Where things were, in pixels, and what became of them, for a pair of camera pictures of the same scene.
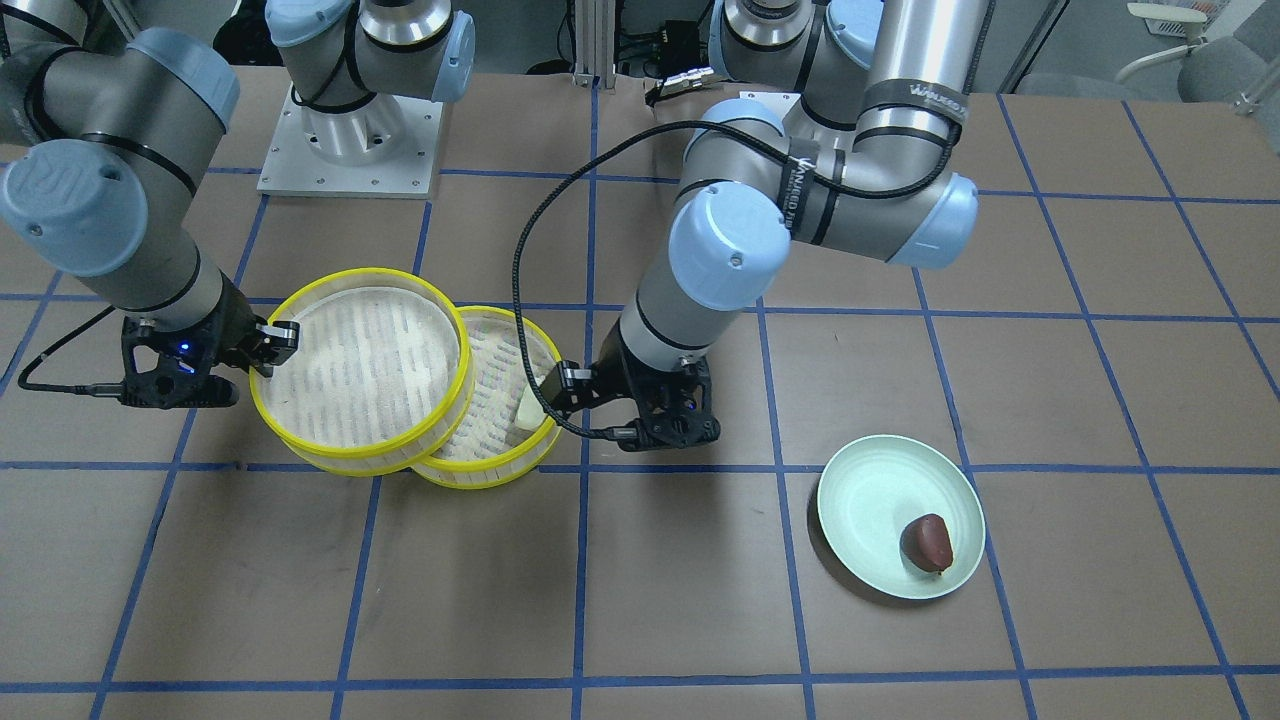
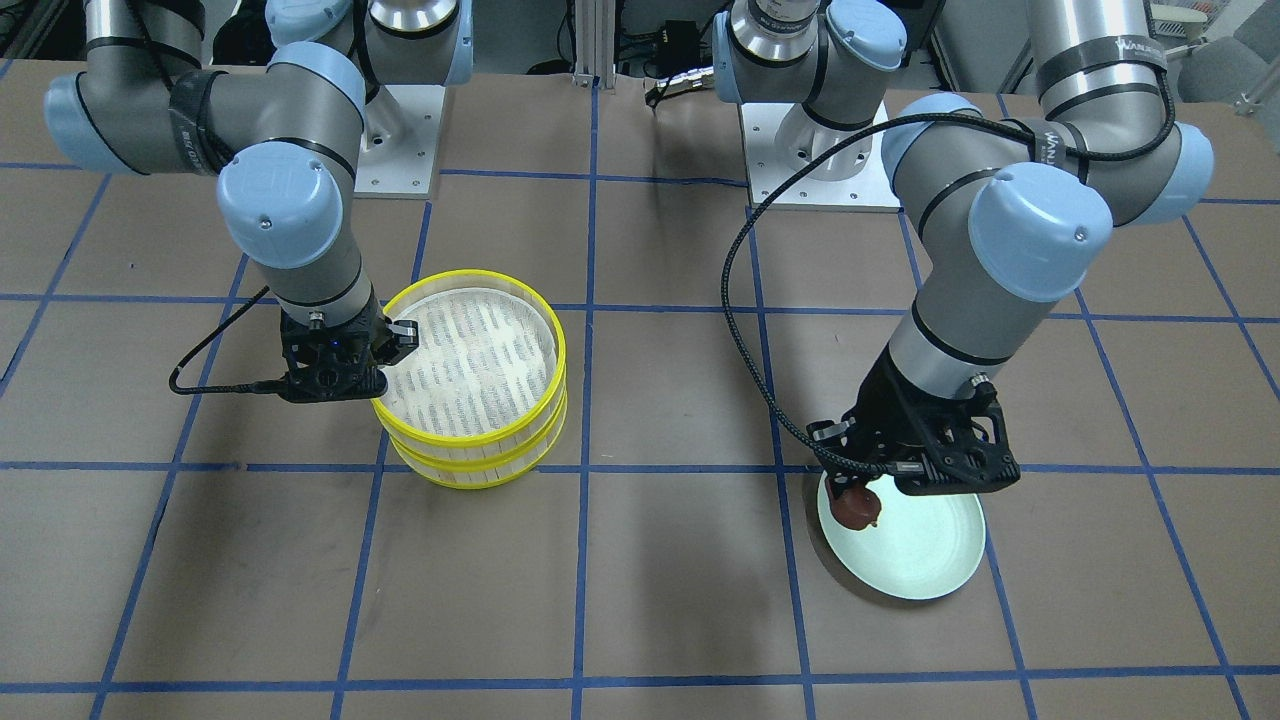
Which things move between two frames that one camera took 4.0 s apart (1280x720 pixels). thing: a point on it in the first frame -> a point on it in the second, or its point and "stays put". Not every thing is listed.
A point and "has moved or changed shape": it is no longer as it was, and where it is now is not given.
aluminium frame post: x=595 y=42 stays put
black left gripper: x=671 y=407 -> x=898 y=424
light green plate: x=873 y=486 stays put
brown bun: x=926 y=542 -> x=857 y=507
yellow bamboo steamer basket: x=380 y=381 has moved or changed shape
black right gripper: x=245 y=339 -> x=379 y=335
